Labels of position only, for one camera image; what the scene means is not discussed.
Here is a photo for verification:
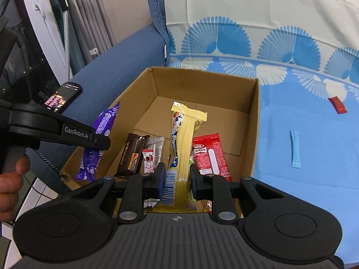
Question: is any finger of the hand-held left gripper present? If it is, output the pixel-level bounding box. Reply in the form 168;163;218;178
92;133;110;150

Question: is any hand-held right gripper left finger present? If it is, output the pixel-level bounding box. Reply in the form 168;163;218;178
70;162;167;225

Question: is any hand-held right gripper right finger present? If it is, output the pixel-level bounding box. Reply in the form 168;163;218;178
189;164;285;225

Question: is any purple snack packet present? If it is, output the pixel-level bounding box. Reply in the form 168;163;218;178
75;102;120;182

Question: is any dark brown biscuit packet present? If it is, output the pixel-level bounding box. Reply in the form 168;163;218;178
116;133;146;178

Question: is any large red snack packet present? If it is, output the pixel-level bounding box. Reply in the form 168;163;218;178
191;133;233;182

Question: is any yellow candy packet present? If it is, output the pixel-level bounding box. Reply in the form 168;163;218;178
153;101;208;213

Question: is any brown cardboard box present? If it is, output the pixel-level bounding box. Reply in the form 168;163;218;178
60;67;261;219

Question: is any person's left hand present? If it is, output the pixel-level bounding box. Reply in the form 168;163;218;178
0;155;30;222

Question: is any silver sachet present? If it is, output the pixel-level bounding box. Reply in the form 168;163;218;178
144;136;165;171

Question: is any black smartphone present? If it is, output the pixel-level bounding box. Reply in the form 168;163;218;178
43;82;83;113

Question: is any blue sofa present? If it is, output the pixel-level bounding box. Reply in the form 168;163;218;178
25;24;169;194

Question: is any light blue stick sachet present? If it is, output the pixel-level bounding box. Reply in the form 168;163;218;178
290;130;302;169

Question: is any grey curtain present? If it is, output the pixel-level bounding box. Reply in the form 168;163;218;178
45;0;116;75

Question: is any small red snack packet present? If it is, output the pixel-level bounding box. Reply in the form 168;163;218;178
328;97;348;114

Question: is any black coiled cable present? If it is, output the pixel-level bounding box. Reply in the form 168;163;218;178
34;148;61;174

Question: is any white curved frame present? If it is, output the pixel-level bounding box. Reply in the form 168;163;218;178
17;0;72;89

